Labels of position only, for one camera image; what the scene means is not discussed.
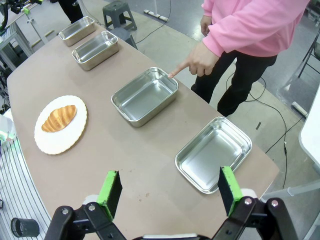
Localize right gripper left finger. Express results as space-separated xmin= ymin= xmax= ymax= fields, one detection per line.
xmin=44 ymin=170 xmax=131 ymax=240

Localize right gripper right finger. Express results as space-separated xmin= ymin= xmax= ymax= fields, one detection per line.
xmin=212 ymin=166 xmax=300 ymax=240

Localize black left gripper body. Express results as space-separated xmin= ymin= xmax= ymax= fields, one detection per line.
xmin=9 ymin=0 xmax=31 ymax=15

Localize person's left forearm pink sleeve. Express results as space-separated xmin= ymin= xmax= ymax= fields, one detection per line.
xmin=201 ymin=9 xmax=305 ymax=59

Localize person's right forearm pink sleeve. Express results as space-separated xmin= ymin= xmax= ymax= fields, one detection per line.
xmin=201 ymin=0 xmax=221 ymax=18

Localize steel rectangular container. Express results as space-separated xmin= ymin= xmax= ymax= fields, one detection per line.
xmin=110 ymin=66 xmax=180 ymax=128
xmin=174 ymin=116 xmax=253 ymax=195
xmin=58 ymin=16 xmax=97 ymax=48
xmin=71 ymin=30 xmax=120 ymax=72

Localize golden brown bread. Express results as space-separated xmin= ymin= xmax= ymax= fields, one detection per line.
xmin=41 ymin=104 xmax=77 ymax=133

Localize person's left hand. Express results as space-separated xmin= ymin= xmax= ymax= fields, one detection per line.
xmin=167 ymin=41 xmax=221 ymax=78

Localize person's right hand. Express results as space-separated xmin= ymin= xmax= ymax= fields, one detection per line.
xmin=199 ymin=14 xmax=213 ymax=37

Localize bystander in black trousers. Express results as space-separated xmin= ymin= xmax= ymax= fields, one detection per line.
xmin=57 ymin=0 xmax=85 ymax=25

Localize grey metal beam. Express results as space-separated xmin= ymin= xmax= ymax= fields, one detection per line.
xmin=259 ymin=179 xmax=320 ymax=204

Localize white scalloped plate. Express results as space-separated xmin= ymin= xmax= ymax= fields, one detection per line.
xmin=34 ymin=95 xmax=88 ymax=155

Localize black cylinder cup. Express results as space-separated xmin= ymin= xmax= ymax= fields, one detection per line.
xmin=10 ymin=217 xmax=40 ymax=238

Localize white slatted panel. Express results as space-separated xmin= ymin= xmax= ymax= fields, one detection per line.
xmin=0 ymin=139 xmax=52 ymax=240

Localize large white table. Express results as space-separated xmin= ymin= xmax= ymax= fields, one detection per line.
xmin=298 ymin=83 xmax=320 ymax=171

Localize grey plastic stool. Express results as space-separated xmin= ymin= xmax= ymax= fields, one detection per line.
xmin=109 ymin=26 xmax=139 ymax=50
xmin=102 ymin=0 xmax=138 ymax=32

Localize white power strip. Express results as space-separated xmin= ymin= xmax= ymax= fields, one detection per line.
xmin=143 ymin=9 xmax=169 ymax=22
xmin=291 ymin=101 xmax=309 ymax=116

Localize black trousers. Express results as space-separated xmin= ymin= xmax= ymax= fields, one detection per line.
xmin=191 ymin=49 xmax=278 ymax=118

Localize black chair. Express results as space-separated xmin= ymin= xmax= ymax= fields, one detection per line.
xmin=297 ymin=41 xmax=320 ymax=79

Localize pink hoodie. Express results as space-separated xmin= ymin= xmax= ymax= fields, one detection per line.
xmin=201 ymin=0 xmax=312 ymax=58

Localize grey metal frame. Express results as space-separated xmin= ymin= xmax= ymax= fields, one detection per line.
xmin=0 ymin=23 xmax=35 ymax=72

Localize black floor cable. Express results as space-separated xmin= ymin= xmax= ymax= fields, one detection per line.
xmin=224 ymin=72 xmax=308 ymax=190

